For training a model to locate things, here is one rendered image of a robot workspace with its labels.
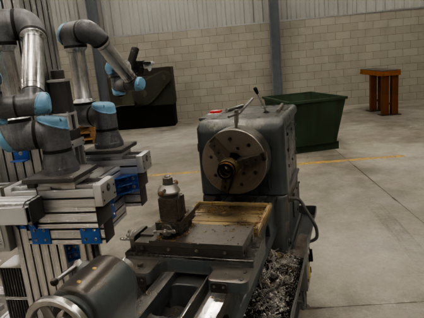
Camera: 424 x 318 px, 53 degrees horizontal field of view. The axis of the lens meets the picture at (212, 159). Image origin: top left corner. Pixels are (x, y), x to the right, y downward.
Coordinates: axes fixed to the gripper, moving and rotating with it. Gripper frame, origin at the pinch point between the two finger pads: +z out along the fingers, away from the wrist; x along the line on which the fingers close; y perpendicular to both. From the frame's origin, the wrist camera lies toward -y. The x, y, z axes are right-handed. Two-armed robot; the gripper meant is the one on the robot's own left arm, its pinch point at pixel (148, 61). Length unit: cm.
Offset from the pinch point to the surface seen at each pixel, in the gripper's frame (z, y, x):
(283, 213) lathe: -26, 67, 106
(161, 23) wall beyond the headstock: 753, -31, -566
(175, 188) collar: -103, 32, 94
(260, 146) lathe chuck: -42, 29, 99
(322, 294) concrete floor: 31, 143, 117
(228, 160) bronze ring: -56, 34, 90
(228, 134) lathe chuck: -46, 25, 83
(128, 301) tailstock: -154, 36, 119
